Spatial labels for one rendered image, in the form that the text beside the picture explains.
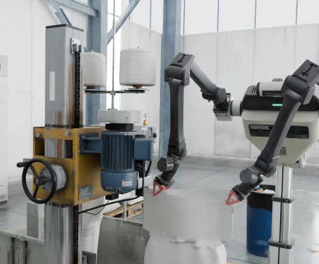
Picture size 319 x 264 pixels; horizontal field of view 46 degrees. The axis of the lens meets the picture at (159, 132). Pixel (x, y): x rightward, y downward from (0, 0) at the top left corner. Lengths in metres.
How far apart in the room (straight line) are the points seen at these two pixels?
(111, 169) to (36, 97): 5.46
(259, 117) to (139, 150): 0.76
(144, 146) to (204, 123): 8.88
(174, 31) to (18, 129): 5.67
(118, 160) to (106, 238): 1.08
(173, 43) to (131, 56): 9.04
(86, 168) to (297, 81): 0.91
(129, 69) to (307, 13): 8.59
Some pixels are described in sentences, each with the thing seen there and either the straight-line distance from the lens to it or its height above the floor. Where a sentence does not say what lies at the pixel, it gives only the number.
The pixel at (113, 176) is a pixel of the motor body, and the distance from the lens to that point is 1.50.
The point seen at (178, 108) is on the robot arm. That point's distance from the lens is 1.67.
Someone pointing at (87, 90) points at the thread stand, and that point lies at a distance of 1.83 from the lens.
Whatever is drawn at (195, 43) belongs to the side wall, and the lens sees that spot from 10.65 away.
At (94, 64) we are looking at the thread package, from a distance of 1.78.
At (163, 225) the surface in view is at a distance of 1.85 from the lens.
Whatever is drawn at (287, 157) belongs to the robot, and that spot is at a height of 1.18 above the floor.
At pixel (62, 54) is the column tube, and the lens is 1.59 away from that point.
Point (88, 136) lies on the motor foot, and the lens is 1.59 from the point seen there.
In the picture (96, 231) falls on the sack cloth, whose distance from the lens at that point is 2.16.
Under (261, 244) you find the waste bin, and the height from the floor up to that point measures 0.13.
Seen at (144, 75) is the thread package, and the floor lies 1.57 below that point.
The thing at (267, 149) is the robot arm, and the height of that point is 1.27.
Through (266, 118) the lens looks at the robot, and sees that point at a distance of 1.99.
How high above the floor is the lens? 1.41
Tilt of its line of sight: 3 degrees down
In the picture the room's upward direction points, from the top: 1 degrees clockwise
